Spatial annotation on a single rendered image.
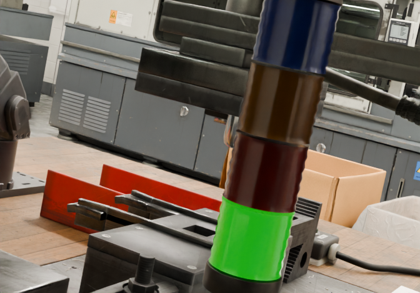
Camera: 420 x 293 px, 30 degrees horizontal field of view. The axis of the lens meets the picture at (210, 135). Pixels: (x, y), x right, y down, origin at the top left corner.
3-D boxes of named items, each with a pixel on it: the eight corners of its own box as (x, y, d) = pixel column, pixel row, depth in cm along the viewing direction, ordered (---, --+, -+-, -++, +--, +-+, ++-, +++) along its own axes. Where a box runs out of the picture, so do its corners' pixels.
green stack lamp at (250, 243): (229, 250, 43) (241, 191, 42) (292, 272, 41) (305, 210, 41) (195, 262, 39) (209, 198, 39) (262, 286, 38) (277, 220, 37)
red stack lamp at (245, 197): (242, 188, 42) (254, 128, 42) (306, 208, 41) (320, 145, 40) (209, 195, 39) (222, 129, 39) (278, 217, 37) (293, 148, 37)
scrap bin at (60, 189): (97, 205, 107) (104, 163, 106) (259, 262, 96) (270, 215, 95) (39, 215, 96) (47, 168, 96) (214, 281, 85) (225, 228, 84)
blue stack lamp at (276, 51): (269, 60, 41) (282, -2, 41) (336, 75, 40) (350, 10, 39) (237, 56, 38) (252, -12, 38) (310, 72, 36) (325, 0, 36)
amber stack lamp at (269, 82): (255, 125, 42) (268, 64, 41) (321, 142, 40) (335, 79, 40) (223, 126, 39) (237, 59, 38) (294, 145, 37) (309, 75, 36)
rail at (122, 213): (106, 232, 72) (111, 205, 72) (232, 278, 66) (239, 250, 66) (102, 232, 72) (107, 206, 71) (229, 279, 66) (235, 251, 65)
